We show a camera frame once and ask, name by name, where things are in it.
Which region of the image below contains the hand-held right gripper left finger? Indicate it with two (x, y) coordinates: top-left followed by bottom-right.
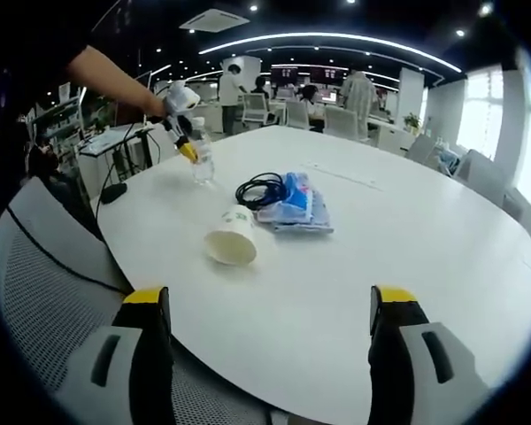
(52, 285), (177, 425)

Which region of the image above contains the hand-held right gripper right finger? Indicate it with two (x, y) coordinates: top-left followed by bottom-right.
(366, 284), (490, 425)

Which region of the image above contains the clear plastic water bottle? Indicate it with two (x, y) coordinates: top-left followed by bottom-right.
(188, 126), (217, 187)

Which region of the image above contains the white paper cup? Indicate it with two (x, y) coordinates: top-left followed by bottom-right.
(203, 203), (258, 266)

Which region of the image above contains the black tape roll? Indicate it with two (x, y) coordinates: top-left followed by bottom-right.
(235, 172), (291, 210)

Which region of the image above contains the blue tissue packet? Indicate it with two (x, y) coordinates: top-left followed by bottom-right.
(279, 171), (316, 212)

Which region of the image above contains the clear bag with blue pad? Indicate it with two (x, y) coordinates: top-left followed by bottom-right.
(256, 185), (335, 236)

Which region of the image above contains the white office chair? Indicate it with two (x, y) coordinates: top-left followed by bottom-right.
(323, 105), (360, 139)
(241, 92), (271, 130)
(285, 99), (313, 130)

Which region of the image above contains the white standing desk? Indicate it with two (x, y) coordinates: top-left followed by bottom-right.
(77, 122), (165, 182)

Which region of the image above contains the white table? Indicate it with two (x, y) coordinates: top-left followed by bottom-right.
(96, 125), (531, 421)

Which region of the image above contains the ceiling air vent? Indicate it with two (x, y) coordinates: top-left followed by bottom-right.
(179, 8), (251, 33)

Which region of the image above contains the grey mesh office chair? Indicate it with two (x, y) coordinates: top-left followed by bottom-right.
(0, 175), (275, 425)

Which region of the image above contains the curved ceiling light strip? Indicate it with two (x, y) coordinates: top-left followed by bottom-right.
(198, 31), (464, 74)

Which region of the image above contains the narrow bright window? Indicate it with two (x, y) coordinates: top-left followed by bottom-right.
(464, 66), (506, 161)

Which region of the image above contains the black wired mouse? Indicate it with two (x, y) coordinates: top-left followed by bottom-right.
(99, 183), (129, 205)

